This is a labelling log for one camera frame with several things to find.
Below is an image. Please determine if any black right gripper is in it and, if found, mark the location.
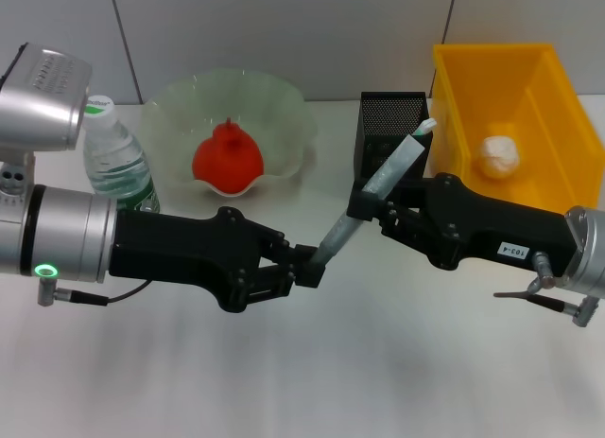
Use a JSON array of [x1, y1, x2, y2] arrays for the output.
[[347, 171, 581, 277]]

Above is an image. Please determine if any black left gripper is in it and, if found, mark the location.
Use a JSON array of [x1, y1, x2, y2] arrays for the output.
[[108, 206, 328, 313]]

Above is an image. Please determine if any grey marker pen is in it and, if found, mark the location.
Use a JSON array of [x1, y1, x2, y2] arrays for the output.
[[309, 133, 425, 272]]

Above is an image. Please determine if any mint green utility knife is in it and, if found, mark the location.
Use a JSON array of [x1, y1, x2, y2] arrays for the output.
[[410, 117, 440, 138]]

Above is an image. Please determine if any white paper ball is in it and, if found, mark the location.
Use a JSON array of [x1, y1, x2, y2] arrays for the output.
[[479, 135, 520, 180]]

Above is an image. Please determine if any water bottle with green label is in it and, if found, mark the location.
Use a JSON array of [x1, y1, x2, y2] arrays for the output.
[[83, 94, 162, 216]]

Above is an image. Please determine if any black mesh pen holder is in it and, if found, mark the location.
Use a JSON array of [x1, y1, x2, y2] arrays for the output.
[[354, 91, 432, 184]]

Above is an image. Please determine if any translucent green fruit bowl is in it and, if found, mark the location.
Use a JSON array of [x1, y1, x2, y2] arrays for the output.
[[139, 68, 317, 201]]

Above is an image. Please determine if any yellow plastic storage bin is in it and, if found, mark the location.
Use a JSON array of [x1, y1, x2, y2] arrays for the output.
[[432, 43, 605, 217]]

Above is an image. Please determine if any right gripper cable with connector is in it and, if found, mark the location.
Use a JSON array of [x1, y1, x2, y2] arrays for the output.
[[493, 250, 605, 329]]

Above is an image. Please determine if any gripper cable with connector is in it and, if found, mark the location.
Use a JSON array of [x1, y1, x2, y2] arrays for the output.
[[493, 250, 605, 329], [36, 275, 153, 308]]

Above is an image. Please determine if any left gripper cable with connector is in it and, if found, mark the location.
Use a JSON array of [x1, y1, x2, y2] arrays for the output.
[[36, 275, 153, 308]]

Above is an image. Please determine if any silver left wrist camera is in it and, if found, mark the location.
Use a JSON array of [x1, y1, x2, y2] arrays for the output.
[[0, 42, 94, 207]]

